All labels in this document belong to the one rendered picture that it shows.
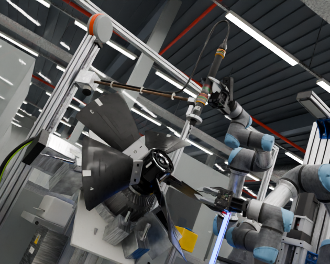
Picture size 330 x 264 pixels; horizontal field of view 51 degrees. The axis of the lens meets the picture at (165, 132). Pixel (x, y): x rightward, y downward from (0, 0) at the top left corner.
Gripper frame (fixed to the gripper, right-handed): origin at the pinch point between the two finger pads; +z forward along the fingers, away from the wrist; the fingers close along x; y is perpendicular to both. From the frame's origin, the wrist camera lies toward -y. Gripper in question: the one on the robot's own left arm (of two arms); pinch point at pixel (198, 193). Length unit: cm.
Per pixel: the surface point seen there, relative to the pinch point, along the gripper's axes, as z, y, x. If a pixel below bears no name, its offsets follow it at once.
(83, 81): 73, 2, -35
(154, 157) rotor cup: 15.8, 16.7, -5.6
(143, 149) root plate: 22.4, 14.0, -7.8
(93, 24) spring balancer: 83, 2, -67
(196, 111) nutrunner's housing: 11.4, 2.3, -31.9
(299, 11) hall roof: 48, -444, -434
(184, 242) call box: 8.3, -34.5, 20.6
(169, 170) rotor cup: 9.7, 13.3, -3.1
